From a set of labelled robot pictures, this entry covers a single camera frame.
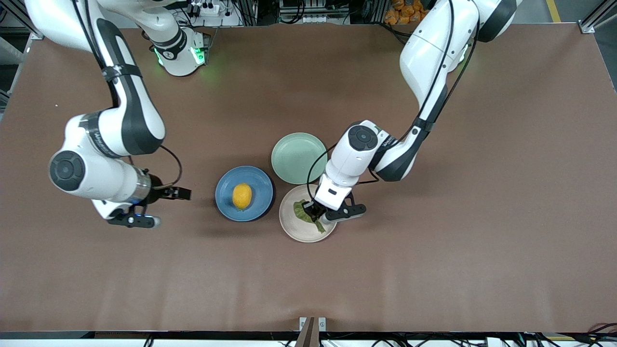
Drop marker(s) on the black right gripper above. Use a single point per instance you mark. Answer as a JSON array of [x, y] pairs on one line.
[[157, 189]]

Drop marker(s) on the green lettuce leaf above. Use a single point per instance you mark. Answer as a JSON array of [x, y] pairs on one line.
[[299, 211]]

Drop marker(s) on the yellow lemon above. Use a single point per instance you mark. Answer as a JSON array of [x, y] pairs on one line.
[[242, 196]]

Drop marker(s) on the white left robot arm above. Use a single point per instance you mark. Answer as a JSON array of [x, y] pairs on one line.
[[434, 53]]

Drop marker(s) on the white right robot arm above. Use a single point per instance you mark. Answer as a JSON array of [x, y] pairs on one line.
[[96, 178]]

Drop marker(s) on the beige plate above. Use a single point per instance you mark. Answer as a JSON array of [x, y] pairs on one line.
[[299, 231]]

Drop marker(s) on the blue plate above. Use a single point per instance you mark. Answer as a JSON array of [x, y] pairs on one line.
[[226, 202]]

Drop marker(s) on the green plate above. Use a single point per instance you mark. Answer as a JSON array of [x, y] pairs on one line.
[[296, 159]]

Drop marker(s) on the white power strip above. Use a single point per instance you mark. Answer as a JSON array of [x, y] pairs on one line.
[[209, 8]]

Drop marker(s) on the bag of orange items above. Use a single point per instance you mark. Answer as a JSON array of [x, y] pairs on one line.
[[402, 14]]

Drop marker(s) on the white metal table bracket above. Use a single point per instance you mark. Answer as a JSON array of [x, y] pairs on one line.
[[302, 323]]

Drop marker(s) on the brown camera pole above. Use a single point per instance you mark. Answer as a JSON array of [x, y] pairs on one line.
[[308, 338]]

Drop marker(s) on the aluminium frame profile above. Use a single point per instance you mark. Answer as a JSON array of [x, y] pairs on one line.
[[593, 21]]

